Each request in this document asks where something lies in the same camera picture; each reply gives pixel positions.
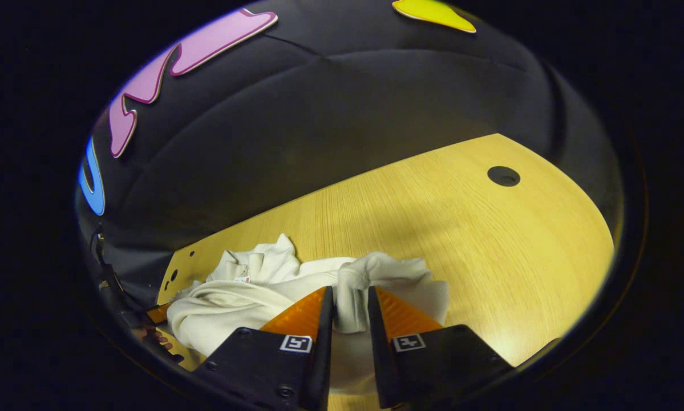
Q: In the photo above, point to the white sweatshirt garment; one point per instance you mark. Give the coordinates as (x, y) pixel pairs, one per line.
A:
(222, 314)

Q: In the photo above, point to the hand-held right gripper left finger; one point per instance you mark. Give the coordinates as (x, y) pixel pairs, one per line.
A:
(313, 365)

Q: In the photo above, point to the black backdrop cloth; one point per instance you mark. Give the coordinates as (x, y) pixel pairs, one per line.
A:
(319, 114)

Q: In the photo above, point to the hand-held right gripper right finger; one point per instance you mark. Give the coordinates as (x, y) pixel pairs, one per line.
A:
(384, 365)

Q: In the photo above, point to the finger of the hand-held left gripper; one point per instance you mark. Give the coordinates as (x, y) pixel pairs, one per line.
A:
(158, 314)

